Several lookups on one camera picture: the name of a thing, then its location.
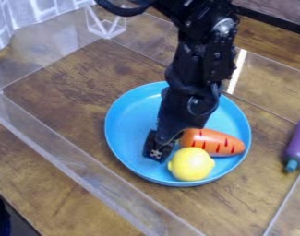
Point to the clear acrylic enclosure wall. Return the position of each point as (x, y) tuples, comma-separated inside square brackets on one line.
[(60, 77)]

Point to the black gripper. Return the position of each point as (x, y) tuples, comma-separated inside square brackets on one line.
[(194, 76)]

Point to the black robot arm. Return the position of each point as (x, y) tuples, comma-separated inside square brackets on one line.
[(205, 21)]

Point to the blue round tray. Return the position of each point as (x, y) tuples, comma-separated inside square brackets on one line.
[(131, 117)]

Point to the dark bar in background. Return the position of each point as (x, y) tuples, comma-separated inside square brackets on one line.
[(277, 22)]

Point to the yellow toy lemon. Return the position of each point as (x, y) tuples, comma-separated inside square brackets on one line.
[(190, 164)]

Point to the purple toy eggplant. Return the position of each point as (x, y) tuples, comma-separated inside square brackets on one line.
[(293, 151)]

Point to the orange toy carrot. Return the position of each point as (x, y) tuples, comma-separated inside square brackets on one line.
[(217, 143)]

